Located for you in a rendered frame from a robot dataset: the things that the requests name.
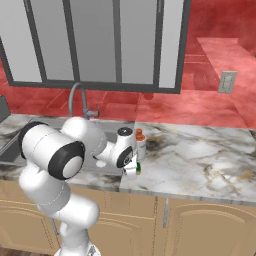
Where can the grey wall socket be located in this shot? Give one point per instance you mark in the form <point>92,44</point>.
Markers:
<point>227,82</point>

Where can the grey appliance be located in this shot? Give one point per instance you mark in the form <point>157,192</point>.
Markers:
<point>3,109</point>

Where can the green sponge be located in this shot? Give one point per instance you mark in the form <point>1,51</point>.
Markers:
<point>138,167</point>

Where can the beige cupboard door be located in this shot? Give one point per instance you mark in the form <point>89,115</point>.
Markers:
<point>16,223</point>
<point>213,230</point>
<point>130,226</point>

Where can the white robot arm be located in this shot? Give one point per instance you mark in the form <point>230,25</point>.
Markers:
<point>50,153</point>

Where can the grey steel sink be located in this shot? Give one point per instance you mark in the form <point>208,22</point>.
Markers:
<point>10,150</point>

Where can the dark framed window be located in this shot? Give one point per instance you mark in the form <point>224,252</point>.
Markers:
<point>96,43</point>

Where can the grey curved tap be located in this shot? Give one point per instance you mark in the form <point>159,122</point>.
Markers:
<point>71,96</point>

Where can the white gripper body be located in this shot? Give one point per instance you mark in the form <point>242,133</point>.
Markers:
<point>130,171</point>

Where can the white soap dispenser orange top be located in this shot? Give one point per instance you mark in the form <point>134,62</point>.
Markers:
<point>141,146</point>

